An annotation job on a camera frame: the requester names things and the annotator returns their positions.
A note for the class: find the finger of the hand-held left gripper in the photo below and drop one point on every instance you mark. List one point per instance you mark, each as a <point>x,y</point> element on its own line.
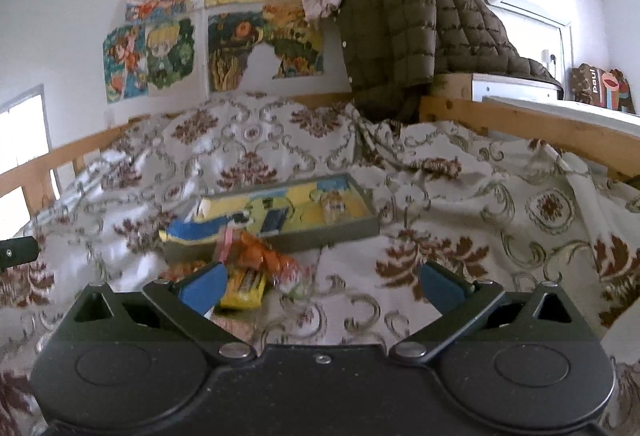
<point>20,251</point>

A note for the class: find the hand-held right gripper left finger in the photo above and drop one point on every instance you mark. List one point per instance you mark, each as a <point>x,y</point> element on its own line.
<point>202,288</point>

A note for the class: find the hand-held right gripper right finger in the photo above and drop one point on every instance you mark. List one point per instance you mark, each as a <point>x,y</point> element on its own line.
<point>442,288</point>

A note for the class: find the blue and yellow snack packet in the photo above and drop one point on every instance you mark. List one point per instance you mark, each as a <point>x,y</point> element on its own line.
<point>192,235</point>

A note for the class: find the orange snack packet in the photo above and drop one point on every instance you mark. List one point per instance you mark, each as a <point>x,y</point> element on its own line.
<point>255,256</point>

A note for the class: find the clear pink snack packet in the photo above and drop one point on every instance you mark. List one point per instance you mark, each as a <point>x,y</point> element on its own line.
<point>296,278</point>

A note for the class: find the dark blue snack packet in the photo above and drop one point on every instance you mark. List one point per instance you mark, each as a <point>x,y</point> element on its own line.
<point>273,221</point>

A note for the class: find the grey tray with cartoon print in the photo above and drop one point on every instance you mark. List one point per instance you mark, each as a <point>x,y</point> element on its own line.
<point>320,236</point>

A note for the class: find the floral printed blanket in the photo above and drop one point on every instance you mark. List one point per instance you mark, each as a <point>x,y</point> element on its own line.
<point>450,216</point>

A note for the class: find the window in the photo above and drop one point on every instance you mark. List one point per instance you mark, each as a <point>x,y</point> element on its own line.
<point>22,135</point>

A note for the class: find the white cabinet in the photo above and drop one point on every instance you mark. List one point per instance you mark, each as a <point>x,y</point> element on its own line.
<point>515,88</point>

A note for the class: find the white board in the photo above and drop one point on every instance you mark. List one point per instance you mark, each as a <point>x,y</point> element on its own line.
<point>560,108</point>

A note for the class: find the brown printed bag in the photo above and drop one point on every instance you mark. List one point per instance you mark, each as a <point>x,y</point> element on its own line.
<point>597,88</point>

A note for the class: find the olive quilted jacket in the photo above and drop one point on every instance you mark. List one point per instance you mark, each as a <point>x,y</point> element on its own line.
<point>415,25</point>

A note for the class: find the wooden bed frame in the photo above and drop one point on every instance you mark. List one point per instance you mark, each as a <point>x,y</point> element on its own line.
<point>525,120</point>

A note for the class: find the two-figure wall poster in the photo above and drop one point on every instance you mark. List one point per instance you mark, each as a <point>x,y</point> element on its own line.
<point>150,58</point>

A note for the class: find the white wall socket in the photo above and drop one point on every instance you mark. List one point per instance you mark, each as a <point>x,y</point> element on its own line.
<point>549,57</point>

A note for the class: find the torn dark orange wall poster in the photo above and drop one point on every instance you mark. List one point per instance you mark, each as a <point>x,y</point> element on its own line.
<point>240,35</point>

